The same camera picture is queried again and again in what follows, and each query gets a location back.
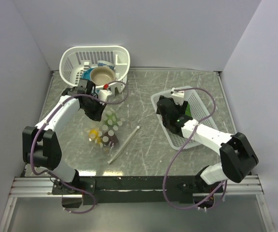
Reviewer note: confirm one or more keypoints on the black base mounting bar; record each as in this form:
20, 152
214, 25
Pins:
135, 189

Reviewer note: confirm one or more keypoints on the teal plate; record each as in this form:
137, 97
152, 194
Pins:
87, 74

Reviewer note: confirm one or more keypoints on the yellow fake fruit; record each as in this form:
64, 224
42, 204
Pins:
94, 135

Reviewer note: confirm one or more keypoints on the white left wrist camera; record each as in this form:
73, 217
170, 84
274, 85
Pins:
105, 95

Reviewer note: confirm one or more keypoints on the beige bowl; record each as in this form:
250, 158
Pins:
102, 75

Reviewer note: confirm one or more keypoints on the white oval dish rack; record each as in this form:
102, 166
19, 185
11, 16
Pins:
78, 59

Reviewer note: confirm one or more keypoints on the blue white patterned cup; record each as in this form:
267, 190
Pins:
103, 63

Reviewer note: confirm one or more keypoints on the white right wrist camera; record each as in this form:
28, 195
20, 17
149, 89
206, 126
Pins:
178, 96

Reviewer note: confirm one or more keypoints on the clear polka dot zip bag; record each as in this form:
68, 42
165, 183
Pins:
111, 134

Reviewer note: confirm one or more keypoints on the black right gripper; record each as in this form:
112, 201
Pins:
181, 109

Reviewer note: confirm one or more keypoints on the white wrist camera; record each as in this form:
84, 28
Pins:
178, 96
105, 95

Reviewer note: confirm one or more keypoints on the green fake bell pepper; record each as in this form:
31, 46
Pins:
188, 111

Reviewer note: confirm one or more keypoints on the dark maroon fake fig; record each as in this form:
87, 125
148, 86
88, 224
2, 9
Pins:
110, 140

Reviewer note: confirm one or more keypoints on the light green fake lime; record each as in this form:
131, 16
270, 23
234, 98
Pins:
110, 118

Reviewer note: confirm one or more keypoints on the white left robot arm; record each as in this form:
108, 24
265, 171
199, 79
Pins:
41, 148

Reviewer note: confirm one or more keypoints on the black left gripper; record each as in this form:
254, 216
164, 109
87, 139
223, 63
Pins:
96, 116

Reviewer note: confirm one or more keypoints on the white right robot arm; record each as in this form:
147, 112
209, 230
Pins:
237, 155

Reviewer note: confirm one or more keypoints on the aluminium frame rail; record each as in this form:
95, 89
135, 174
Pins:
135, 204

